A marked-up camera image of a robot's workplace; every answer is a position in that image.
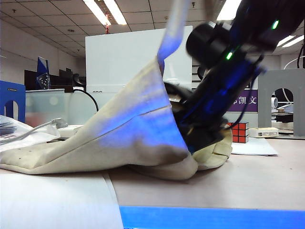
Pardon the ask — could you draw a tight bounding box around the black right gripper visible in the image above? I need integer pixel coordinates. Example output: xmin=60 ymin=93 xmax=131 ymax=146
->
xmin=173 ymin=94 xmax=227 ymax=154

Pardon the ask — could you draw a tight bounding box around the cream canvas tote bag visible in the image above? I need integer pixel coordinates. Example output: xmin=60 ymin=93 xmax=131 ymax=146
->
xmin=0 ymin=0 xmax=234 ymax=181

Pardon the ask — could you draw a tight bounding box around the Rubik's cube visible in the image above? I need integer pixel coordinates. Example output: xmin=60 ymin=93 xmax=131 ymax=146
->
xmin=227 ymin=122 xmax=249 ymax=144

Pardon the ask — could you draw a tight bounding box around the purple and white name sign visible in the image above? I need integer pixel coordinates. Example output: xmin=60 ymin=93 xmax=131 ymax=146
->
xmin=228 ymin=89 xmax=259 ymax=113

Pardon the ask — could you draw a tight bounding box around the black office chair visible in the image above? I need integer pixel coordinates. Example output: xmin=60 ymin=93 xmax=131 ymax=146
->
xmin=197 ymin=66 xmax=207 ymax=80

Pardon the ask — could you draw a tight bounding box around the small white flat box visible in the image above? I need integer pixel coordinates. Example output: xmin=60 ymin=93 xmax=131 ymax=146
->
xmin=247 ymin=127 xmax=279 ymax=139

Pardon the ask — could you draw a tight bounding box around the gray metal bookend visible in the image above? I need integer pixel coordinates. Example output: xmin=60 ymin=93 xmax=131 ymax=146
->
xmin=257 ymin=69 xmax=305 ymax=140

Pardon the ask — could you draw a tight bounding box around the blue tape strip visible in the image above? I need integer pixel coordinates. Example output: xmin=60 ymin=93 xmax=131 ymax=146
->
xmin=119 ymin=206 xmax=305 ymax=229

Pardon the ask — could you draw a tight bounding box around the white board panel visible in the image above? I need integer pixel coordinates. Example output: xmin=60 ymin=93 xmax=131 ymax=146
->
xmin=85 ymin=25 xmax=193 ymax=94

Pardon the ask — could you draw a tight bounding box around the fluorescent ceiling light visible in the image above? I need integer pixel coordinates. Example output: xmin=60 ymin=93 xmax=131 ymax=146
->
xmin=277 ymin=35 xmax=296 ymax=48
xmin=216 ymin=0 xmax=242 ymax=21
xmin=82 ymin=0 xmax=112 ymax=26
xmin=282 ymin=35 xmax=305 ymax=48
xmin=102 ymin=0 xmax=128 ymax=26

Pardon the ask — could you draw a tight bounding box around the white power adapter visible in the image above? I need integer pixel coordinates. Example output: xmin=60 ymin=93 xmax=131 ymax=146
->
xmin=57 ymin=125 xmax=84 ymax=138

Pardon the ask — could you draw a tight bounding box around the red hanging ornament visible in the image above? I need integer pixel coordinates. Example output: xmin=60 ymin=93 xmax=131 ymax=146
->
xmin=104 ymin=14 xmax=112 ymax=34

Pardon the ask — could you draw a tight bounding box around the frosted glass desk partition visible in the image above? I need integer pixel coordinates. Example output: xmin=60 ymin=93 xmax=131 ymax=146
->
xmin=24 ymin=89 xmax=259 ymax=127

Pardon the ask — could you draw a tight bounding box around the blue triangular flag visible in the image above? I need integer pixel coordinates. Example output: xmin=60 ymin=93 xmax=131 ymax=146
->
xmin=36 ymin=56 xmax=51 ymax=90

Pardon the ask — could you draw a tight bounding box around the large white paper sheet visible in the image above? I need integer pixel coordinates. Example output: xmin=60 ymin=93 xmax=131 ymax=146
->
xmin=0 ymin=169 xmax=124 ymax=229

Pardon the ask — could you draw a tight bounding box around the dark desk divider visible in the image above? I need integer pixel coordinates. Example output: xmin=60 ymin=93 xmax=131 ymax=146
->
xmin=23 ymin=68 xmax=74 ymax=92

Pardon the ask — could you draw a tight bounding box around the stack of printed papers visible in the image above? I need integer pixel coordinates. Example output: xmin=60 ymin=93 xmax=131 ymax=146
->
xmin=0 ymin=115 xmax=61 ymax=152

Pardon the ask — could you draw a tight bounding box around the blue metal bookend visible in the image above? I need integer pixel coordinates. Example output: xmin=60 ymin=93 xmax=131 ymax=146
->
xmin=0 ymin=80 xmax=26 ymax=124

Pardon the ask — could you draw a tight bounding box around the black curved cable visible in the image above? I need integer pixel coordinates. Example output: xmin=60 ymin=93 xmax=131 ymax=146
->
xmin=72 ymin=89 xmax=99 ymax=113

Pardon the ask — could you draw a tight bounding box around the white cable with plug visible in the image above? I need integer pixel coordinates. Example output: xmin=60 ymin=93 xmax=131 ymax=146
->
xmin=0 ymin=118 xmax=69 ymax=145

